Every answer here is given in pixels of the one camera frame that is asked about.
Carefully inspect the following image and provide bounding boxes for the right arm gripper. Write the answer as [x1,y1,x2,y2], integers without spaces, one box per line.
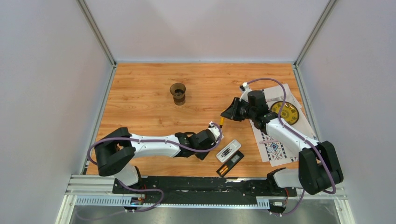
[221,98,255,122]

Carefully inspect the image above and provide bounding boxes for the yellow handled screwdriver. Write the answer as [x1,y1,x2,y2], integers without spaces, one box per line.
[219,117,225,129]

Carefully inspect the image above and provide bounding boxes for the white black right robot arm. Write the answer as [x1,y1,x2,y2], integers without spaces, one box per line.
[221,91,344,196]

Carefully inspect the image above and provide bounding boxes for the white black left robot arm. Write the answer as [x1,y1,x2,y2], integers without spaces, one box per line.
[87,117,225,194]

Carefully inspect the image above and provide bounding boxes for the white remote control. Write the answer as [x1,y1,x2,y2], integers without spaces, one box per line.
[216,140,241,163]

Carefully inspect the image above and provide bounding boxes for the metal fork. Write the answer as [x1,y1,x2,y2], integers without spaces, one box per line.
[266,97,283,102]

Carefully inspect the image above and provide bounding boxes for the brown translucent plastic cup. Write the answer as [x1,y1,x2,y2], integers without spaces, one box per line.
[170,83,186,106]

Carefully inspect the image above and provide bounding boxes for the patterned white cloth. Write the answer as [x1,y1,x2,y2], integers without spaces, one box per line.
[250,84,318,166]

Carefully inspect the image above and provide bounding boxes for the yellow patterned plate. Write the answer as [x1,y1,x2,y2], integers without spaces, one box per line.
[270,101,300,125]

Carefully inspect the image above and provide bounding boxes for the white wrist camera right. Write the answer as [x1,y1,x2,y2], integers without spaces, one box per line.
[239,82,252,103]

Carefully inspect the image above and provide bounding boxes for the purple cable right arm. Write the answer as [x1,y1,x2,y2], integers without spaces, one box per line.
[246,77,337,216]

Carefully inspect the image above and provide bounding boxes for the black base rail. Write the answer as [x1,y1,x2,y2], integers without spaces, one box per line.
[132,176,297,205]

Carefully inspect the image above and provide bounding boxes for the aluminium frame rail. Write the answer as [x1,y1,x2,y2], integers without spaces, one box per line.
[63,175,347,209]

